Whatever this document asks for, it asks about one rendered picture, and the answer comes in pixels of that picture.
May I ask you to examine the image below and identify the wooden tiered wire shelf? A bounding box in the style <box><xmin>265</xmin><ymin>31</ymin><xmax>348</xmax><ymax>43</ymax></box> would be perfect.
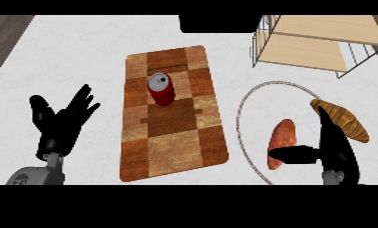
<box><xmin>248</xmin><ymin>15</ymin><xmax>378</xmax><ymax>80</ymax></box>

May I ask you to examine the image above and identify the brown croissant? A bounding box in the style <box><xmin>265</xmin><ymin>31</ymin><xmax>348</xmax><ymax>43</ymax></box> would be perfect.
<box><xmin>308</xmin><ymin>98</ymin><xmax>370</xmax><ymax>144</ymax></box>

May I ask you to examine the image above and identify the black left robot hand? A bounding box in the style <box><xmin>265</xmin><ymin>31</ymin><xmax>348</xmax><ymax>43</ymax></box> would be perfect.
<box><xmin>28</xmin><ymin>83</ymin><xmax>102</xmax><ymax>162</ymax></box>

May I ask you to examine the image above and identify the white round placemat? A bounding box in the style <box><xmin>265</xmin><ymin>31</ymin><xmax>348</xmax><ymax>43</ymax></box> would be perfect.
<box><xmin>236</xmin><ymin>80</ymin><xmax>326</xmax><ymax>186</ymax></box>

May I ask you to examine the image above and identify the dark wooden panel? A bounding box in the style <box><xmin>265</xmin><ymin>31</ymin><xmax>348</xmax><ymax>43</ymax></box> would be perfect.
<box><xmin>0</xmin><ymin>15</ymin><xmax>37</xmax><ymax>67</ymax></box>

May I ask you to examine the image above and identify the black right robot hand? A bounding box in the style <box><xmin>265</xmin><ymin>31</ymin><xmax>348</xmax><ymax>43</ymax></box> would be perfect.
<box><xmin>267</xmin><ymin>105</ymin><xmax>361</xmax><ymax>186</ymax></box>

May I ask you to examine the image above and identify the red can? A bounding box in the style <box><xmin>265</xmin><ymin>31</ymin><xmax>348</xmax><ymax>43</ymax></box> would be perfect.
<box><xmin>146</xmin><ymin>72</ymin><xmax>177</xmax><ymax>107</ymax></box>

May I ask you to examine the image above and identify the brown checkered cutting board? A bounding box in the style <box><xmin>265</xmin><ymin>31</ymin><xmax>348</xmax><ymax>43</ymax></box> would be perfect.
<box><xmin>118</xmin><ymin>45</ymin><xmax>230</xmax><ymax>183</ymax></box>

